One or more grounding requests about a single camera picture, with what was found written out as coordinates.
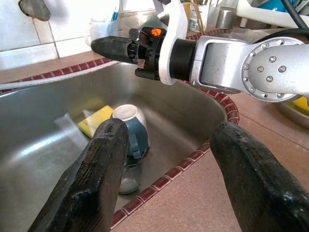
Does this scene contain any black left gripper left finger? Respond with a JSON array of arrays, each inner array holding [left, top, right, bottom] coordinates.
[[28, 118, 130, 232]]

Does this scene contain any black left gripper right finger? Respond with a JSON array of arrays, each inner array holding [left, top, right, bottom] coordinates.
[[210, 121, 309, 232]]

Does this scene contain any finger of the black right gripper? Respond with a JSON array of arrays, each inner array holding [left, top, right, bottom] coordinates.
[[91, 36, 133, 65]]

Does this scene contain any steel spoon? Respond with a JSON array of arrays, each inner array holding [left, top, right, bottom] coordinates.
[[118, 164, 141, 195]]

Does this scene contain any blue mug with white rabbit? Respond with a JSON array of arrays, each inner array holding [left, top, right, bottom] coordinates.
[[112, 103, 151, 160]]

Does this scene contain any steel bowl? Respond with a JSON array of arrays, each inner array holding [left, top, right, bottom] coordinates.
[[275, 101, 309, 130]]

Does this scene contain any yellow plastic bowl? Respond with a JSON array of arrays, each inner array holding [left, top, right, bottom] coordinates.
[[291, 96, 309, 110]]

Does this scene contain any thick yellow sponge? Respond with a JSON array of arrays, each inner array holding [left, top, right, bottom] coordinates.
[[182, 1, 192, 16]]

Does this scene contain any steel sink basin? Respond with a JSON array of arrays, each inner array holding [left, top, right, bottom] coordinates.
[[0, 61, 229, 232]]

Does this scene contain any thin yellow sponge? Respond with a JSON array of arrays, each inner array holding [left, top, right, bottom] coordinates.
[[77, 104, 115, 139]]

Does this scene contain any clear plastic utensil holder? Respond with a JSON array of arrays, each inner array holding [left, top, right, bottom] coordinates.
[[204, 4, 219, 32]]

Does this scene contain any steel pot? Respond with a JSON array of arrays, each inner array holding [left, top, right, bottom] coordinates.
[[215, 9, 237, 30]]

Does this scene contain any white dish rack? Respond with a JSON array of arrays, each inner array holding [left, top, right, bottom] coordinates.
[[236, 0, 309, 29]]

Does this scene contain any blue plastic dish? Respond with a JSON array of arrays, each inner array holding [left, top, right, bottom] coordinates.
[[258, 0, 300, 12]]

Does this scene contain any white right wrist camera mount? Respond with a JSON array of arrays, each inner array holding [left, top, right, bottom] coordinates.
[[154, 0, 189, 86]]

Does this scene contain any brown rope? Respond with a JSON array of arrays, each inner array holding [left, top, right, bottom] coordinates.
[[195, 1, 206, 35]]

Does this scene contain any grey hose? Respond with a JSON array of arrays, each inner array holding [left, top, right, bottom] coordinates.
[[0, 60, 119, 91]]

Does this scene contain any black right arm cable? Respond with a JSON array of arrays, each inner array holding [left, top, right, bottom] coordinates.
[[281, 0, 309, 29]]

